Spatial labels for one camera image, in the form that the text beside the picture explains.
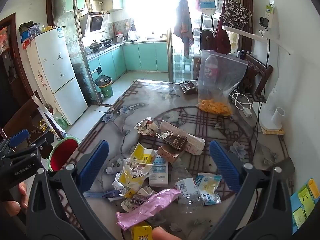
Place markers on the crumpled brown wrapper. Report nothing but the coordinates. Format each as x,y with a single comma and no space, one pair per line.
136,200

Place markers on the yellow carton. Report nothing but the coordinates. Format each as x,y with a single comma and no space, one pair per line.
141,155

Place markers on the clear zip bag orange snacks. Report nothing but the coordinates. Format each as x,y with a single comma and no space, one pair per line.
225,85

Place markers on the clear plastic storage box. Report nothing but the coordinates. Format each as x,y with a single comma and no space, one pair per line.
34,29

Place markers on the dark brown snack packet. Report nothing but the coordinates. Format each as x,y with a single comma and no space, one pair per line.
188,86

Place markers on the pink plastic wrapper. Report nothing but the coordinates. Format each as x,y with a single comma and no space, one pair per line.
147,206

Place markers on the green kitchen trash bin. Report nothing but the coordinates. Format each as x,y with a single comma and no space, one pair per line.
105,87

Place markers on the small yellow box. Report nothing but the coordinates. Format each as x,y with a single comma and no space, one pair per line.
141,232

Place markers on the dark wooden chair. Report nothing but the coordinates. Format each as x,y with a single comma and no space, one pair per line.
260,72

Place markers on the person's right hand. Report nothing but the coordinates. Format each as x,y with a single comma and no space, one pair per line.
163,233

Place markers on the hanging plaid towel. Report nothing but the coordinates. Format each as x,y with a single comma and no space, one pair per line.
183,30

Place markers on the dark red garment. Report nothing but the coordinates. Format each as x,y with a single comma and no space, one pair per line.
223,40

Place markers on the green detergent bottle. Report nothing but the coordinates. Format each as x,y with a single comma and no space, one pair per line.
60,121

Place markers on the white two-door fridge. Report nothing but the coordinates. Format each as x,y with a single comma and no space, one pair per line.
55,67

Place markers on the blue white milk carton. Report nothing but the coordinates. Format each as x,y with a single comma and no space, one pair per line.
158,172

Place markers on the crushed clear plastic bottle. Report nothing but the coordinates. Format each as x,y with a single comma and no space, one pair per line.
187,192

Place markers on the dark green cloth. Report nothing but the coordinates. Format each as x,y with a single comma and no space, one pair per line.
25,27

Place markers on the carved wooden chair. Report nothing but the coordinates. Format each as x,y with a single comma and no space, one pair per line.
22,120

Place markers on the person's left hand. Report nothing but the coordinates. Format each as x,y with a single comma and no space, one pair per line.
23,195

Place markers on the red hanging packet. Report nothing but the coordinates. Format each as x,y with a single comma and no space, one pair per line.
3,40

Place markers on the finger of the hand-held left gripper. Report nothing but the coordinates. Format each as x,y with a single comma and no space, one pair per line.
18,135
43,141

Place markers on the red basin with green rim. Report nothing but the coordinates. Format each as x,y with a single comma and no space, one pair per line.
62,155

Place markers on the teal kitchen base cabinets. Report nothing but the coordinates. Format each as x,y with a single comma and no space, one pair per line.
147,57

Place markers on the newspaper ball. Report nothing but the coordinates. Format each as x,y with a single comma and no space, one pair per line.
147,127

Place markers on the gold cigarette box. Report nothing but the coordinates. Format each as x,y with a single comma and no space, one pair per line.
168,155

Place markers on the black plug adapter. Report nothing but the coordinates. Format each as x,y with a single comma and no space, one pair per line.
265,22

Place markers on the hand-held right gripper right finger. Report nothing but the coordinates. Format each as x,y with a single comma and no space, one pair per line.
225,166

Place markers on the black shoulder bag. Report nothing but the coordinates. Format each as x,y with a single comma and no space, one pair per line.
207,40

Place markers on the brown cigarette pack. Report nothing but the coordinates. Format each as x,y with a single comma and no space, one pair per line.
177,141

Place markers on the black wok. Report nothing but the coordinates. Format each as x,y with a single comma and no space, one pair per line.
95,45

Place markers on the white desk lamp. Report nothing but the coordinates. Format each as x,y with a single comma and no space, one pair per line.
268,107

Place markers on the black white letter print bag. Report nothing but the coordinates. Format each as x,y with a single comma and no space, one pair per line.
235,12

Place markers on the black range hood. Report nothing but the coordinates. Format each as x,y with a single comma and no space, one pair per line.
96,22

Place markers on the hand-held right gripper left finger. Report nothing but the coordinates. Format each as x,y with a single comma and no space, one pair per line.
95,166

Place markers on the crumpled yellow wrapper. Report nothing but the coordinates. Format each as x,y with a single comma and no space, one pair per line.
132,177

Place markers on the table with floral cloth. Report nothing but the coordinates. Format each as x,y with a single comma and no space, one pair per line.
175,102

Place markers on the colourful sticky note pad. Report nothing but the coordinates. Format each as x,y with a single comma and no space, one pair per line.
303,200

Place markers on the blue white snack packet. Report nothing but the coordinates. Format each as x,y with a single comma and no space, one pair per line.
210,185

